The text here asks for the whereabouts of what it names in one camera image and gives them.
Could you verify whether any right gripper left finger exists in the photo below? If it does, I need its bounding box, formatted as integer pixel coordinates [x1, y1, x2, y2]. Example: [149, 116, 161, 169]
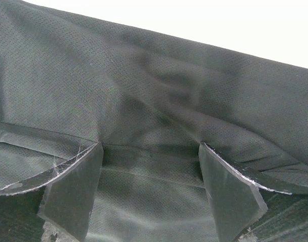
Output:
[0, 143, 103, 241]

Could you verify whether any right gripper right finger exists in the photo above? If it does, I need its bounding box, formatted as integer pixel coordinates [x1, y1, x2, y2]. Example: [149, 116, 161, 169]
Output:
[199, 143, 308, 241]

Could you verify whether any black t shirt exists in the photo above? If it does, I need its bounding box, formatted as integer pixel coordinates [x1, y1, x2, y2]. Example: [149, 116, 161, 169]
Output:
[0, 1, 308, 241]

